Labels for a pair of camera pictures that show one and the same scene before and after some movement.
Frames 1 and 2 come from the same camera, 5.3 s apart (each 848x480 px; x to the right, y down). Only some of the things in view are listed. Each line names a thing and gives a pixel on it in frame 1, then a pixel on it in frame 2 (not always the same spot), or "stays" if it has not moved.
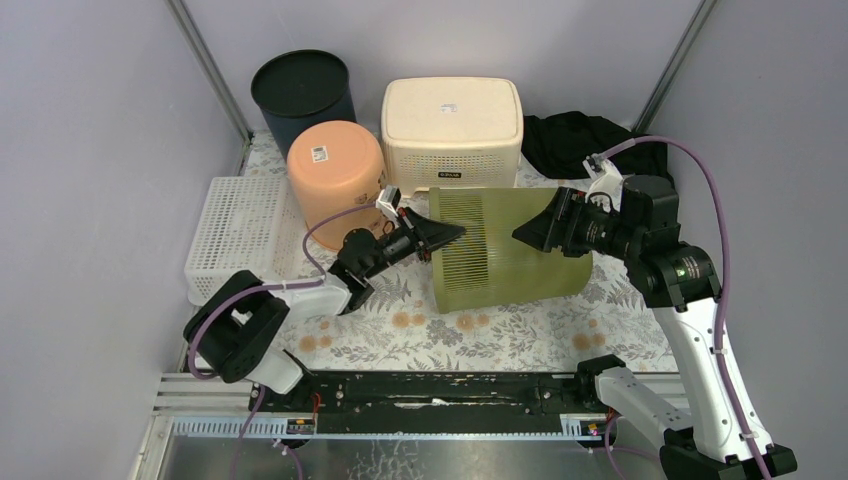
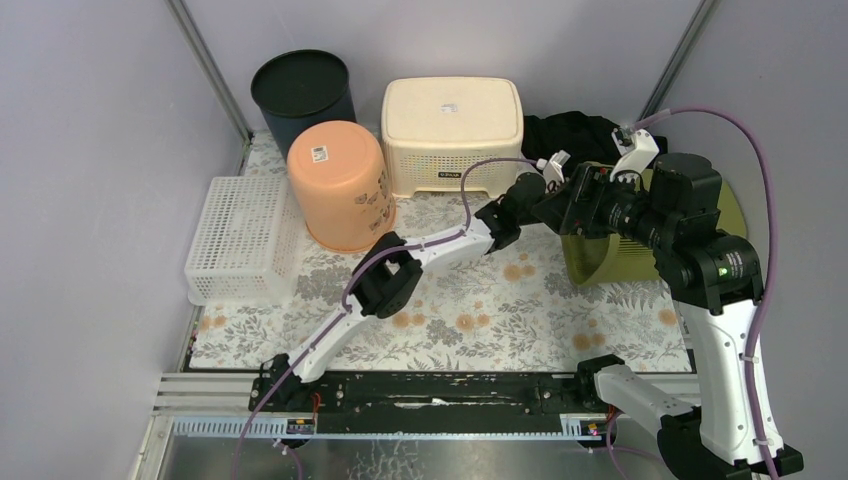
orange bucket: (334, 165) stays
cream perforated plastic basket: (452, 132) stays
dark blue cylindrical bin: (299, 88) stays
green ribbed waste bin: (487, 266) -> (610, 259)
